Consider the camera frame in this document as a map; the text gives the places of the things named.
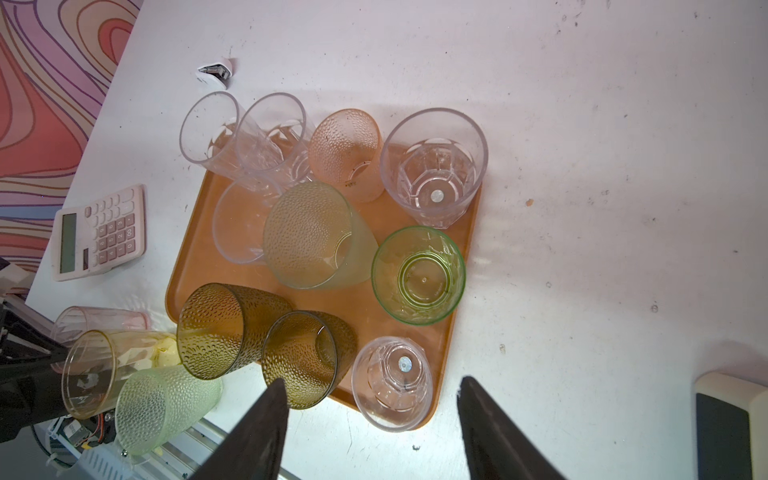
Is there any light green glass front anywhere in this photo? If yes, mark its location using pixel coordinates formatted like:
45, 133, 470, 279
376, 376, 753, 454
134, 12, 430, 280
115, 365, 223, 456

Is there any yellow glass front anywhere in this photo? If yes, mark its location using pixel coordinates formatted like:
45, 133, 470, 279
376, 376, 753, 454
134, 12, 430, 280
61, 330, 181, 420

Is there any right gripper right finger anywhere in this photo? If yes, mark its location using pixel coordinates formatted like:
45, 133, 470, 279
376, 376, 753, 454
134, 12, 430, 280
457, 376, 563, 479

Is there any small clear glass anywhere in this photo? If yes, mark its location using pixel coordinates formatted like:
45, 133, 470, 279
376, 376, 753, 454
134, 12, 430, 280
351, 336, 434, 433

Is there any clear ribbed glass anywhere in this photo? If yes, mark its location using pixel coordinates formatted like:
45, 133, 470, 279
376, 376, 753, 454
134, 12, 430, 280
380, 107, 489, 230

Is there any orange rectangular tray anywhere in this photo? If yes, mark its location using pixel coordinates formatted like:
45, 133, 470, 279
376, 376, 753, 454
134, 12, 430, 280
165, 172, 483, 429

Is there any frosted pink tumbler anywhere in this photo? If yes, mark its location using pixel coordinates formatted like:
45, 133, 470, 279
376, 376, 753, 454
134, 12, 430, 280
308, 108, 384, 203

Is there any small white stapler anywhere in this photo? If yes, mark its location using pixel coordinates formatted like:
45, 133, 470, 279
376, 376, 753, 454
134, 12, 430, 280
195, 58, 234, 90

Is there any dark olive glass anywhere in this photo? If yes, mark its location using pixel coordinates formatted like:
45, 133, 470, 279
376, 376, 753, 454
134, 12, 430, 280
176, 283, 294, 380

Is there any clear stemmed glass front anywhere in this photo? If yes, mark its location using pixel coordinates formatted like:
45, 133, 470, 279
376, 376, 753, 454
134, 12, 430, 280
179, 91, 245, 180

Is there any frosted pale green tumbler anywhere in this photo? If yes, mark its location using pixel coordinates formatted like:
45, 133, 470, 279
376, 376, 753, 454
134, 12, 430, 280
263, 182, 378, 290

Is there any pink glass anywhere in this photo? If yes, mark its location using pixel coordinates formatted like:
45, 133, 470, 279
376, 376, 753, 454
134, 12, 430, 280
51, 306, 150, 345

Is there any light green ribbed glass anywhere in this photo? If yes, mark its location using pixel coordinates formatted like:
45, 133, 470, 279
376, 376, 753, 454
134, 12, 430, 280
371, 226, 466, 326

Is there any pink white calculator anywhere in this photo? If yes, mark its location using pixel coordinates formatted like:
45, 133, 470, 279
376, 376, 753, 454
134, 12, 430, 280
50, 184, 146, 281

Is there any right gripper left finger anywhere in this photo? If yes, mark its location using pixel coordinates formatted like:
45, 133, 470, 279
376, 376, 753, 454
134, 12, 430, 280
191, 378, 289, 480

